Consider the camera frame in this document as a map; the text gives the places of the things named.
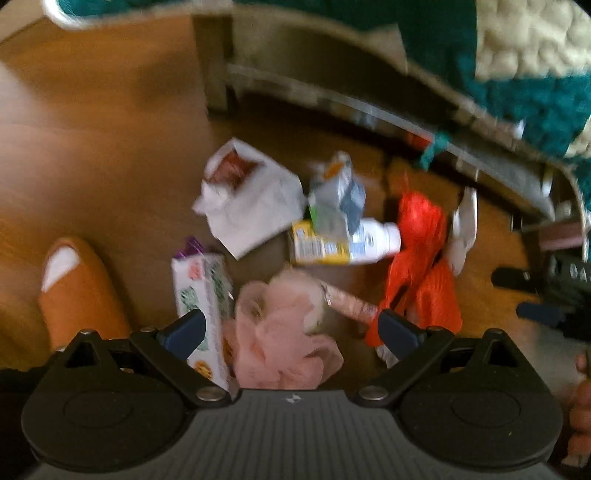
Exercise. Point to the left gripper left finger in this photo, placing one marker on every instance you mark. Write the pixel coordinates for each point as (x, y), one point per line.
(168, 349)

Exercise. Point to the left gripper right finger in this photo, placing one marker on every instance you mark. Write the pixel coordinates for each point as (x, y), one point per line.
(417, 351)

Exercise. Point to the teal cream zigzag quilt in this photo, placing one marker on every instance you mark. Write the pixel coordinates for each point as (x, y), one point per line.
(517, 71)

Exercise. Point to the pink foil wrapper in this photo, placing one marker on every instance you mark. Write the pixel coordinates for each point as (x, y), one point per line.
(349, 305)

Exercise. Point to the white yellow plastic bottle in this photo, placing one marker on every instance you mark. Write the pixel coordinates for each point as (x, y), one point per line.
(372, 242)

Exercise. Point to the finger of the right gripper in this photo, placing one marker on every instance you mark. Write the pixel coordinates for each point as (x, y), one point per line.
(520, 280)
(550, 316)

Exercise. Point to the pink mesh bath sponge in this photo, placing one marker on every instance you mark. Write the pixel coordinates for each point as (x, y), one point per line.
(276, 339)

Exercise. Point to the crumpled white paper bag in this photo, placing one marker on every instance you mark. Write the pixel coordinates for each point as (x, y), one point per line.
(248, 198)

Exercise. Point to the person's right hand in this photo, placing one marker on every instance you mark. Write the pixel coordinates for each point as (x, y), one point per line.
(578, 452)

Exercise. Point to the orange mesh net bag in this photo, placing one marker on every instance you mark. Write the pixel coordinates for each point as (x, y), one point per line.
(420, 280)

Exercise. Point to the white printed carton box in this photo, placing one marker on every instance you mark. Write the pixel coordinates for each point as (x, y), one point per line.
(201, 283)

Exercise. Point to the grey metal bed frame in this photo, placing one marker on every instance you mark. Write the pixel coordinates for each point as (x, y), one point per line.
(258, 51)

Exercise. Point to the grey crumpled snack wrapper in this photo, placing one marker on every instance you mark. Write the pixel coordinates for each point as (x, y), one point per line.
(336, 200)

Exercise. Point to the white crumpled tissue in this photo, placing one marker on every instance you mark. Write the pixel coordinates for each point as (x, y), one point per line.
(463, 233)

